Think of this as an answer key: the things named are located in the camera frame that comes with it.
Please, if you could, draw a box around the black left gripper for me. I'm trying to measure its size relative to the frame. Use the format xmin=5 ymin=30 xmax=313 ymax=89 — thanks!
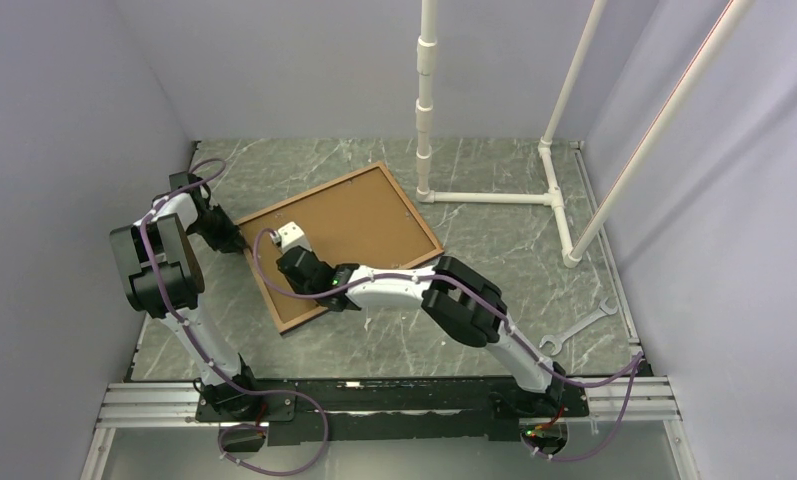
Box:
xmin=188 ymin=204 xmax=248 ymax=254

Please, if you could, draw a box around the blue photo frame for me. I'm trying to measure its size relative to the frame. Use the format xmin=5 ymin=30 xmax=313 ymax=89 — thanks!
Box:
xmin=234 ymin=160 xmax=446 ymax=336

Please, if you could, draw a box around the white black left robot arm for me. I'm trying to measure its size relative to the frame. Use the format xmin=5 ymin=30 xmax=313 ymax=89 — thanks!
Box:
xmin=109 ymin=171 xmax=262 ymax=420

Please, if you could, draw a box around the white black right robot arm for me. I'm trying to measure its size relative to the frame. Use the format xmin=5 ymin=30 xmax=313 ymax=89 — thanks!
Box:
xmin=276 ymin=246 xmax=564 ymax=415

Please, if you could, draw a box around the white PVC pipe stand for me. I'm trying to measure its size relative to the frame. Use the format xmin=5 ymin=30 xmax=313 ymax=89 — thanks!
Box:
xmin=414 ymin=0 xmax=757 ymax=270

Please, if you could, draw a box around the silver open-end wrench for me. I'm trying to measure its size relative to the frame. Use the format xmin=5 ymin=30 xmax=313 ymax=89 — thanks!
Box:
xmin=539 ymin=298 xmax=619 ymax=356

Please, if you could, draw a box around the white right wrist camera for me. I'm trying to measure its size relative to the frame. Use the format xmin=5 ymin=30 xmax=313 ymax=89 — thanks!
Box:
xmin=270 ymin=222 xmax=311 ymax=253

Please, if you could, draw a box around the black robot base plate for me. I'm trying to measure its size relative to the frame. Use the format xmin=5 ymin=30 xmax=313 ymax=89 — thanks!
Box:
xmin=194 ymin=376 xmax=590 ymax=446

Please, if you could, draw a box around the aluminium rail frame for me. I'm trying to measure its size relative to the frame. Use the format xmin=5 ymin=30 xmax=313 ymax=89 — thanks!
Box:
xmin=100 ymin=139 xmax=691 ymax=479

